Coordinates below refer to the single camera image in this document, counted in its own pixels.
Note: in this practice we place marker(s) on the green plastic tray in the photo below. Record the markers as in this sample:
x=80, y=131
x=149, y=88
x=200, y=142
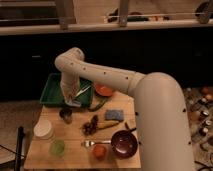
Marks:
x=52, y=95

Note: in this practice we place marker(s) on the orange tomato toy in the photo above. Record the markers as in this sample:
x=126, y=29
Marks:
x=99, y=152

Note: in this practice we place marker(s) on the brown pine cone toy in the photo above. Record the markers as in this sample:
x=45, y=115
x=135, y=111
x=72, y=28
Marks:
x=90, y=127

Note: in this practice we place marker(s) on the green cucumber toy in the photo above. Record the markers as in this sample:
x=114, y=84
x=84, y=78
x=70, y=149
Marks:
x=99, y=105

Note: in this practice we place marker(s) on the dark red pan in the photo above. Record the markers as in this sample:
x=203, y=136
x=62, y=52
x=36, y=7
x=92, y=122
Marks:
x=124, y=144

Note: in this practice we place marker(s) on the silver fork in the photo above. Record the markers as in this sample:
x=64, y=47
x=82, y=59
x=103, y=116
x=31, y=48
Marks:
x=88, y=143

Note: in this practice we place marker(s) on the blue sponge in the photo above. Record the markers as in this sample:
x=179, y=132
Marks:
x=114, y=115

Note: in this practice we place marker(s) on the wooden table board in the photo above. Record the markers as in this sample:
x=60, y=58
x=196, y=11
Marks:
x=75, y=156

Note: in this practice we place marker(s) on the green plastic cup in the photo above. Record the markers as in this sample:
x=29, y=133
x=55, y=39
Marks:
x=57, y=147

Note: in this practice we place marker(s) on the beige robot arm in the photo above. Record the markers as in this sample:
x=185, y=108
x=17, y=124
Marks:
x=159, y=104

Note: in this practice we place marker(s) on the silver spoon utensil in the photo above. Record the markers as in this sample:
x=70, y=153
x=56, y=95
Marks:
x=84, y=89

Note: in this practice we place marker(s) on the yellow corn toy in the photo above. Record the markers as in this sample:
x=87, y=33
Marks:
x=106, y=124

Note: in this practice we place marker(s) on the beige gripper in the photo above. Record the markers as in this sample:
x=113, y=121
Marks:
x=69, y=92

